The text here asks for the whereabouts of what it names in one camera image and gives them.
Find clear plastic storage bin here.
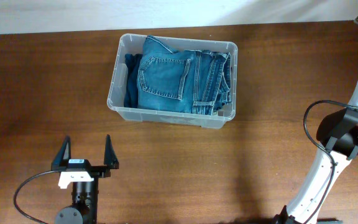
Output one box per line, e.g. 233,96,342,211
107,34,238,129

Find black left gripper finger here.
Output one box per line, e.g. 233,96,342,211
51,136,71,170
104,134,119,169

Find dark blue jeans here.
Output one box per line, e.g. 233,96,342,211
137,35,232,115

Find dark blue shirt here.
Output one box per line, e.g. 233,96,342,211
124,54,143,108

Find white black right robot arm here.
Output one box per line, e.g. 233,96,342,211
272,16,358,223

